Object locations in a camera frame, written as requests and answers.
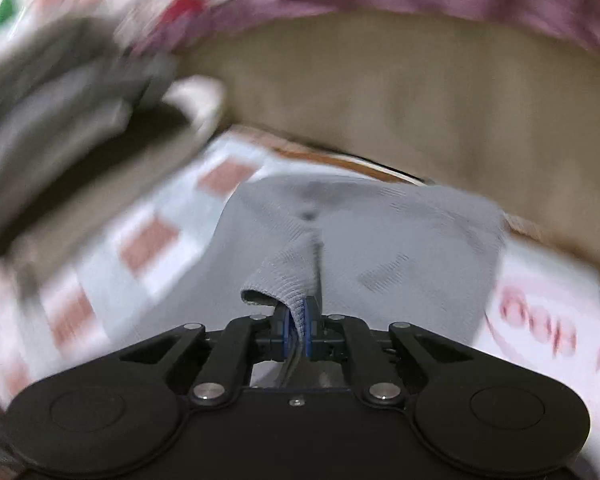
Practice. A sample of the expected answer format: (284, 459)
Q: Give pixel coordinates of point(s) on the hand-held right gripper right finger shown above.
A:
(310, 335)

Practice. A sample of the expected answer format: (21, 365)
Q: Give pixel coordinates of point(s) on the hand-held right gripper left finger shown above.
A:
(286, 342)

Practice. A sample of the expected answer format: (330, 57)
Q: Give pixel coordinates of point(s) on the grey knit sweater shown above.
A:
(405, 240)

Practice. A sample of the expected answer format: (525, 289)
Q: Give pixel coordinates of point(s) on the stack of folded clothes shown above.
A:
(55, 125)

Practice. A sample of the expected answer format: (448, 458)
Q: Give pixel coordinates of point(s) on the checkered rug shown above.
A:
(145, 245)

